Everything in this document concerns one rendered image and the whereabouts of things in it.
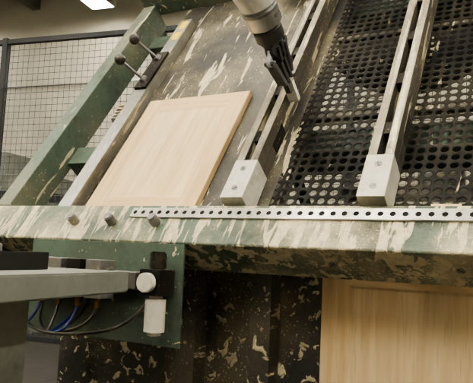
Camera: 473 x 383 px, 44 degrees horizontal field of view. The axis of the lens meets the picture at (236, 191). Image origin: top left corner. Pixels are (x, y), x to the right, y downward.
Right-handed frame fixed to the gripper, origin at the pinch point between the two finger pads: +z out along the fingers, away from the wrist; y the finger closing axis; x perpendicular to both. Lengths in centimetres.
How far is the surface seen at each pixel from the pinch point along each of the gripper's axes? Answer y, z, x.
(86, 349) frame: -61, 45, 66
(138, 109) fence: 7, 7, 59
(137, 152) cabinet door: -14, 7, 49
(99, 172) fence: -22, 7, 59
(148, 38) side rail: 58, 10, 83
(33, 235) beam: -49, 3, 64
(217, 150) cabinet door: -15.1, 6.6, 19.9
